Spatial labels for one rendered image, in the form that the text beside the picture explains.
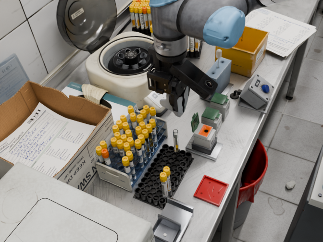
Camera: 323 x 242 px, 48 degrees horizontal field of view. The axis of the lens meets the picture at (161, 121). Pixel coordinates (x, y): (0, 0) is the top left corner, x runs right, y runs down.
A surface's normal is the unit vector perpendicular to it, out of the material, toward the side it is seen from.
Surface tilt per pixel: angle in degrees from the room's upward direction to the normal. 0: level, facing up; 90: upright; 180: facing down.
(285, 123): 0
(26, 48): 90
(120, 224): 0
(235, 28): 90
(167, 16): 73
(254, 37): 90
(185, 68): 31
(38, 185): 0
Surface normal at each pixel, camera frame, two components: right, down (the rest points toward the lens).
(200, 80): 0.39, -0.43
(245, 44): -0.52, 0.65
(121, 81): -0.07, -0.68
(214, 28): -0.55, 0.30
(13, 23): 0.88, 0.30
